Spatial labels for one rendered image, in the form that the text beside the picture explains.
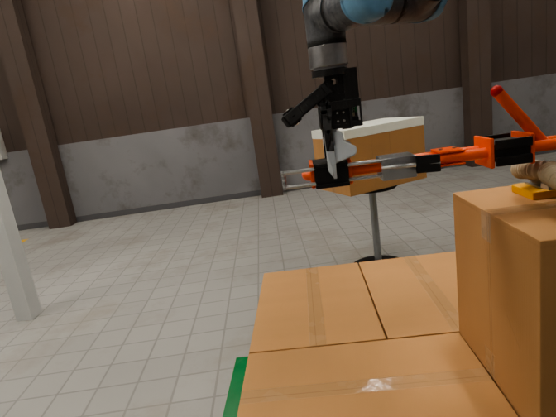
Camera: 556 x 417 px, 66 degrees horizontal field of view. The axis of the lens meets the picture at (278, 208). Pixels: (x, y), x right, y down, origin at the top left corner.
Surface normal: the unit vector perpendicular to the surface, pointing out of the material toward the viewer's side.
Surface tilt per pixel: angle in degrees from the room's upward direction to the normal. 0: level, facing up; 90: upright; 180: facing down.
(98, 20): 90
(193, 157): 90
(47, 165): 90
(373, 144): 90
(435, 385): 0
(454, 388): 0
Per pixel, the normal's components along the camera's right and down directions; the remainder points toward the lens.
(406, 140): 0.41, 0.16
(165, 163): 0.04, 0.23
